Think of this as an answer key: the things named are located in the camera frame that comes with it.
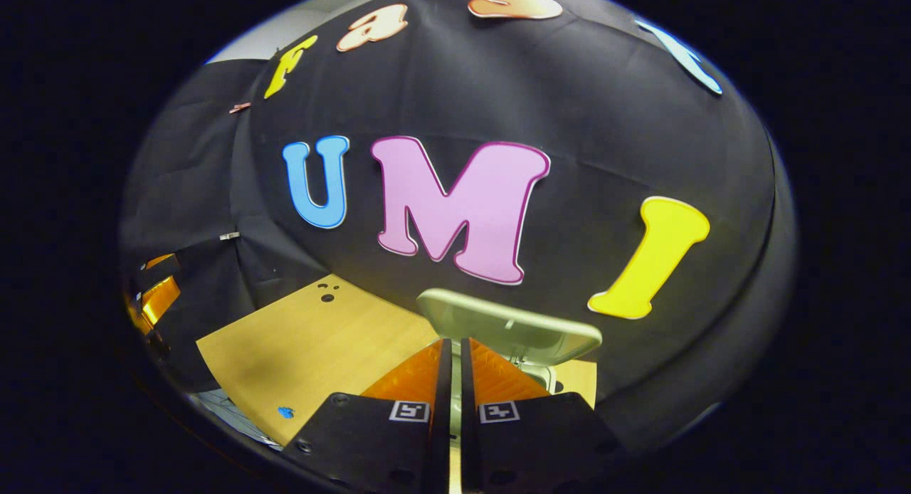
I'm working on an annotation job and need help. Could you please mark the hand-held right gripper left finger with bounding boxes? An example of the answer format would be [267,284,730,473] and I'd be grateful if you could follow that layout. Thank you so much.
[285,337,454,494]

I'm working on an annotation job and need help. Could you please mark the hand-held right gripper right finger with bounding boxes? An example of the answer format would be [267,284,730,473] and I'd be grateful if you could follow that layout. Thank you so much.
[459,337,627,494]

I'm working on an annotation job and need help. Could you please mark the pale green desktop garbage bin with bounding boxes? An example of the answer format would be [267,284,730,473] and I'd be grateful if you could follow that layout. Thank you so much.
[416,288,604,441]

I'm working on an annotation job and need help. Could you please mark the wooden desktop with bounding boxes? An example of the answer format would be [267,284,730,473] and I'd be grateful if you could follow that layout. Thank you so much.
[196,273,599,494]

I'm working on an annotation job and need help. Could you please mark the black backdrop cloth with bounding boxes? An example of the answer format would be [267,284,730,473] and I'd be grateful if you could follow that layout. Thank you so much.
[117,0,798,452]

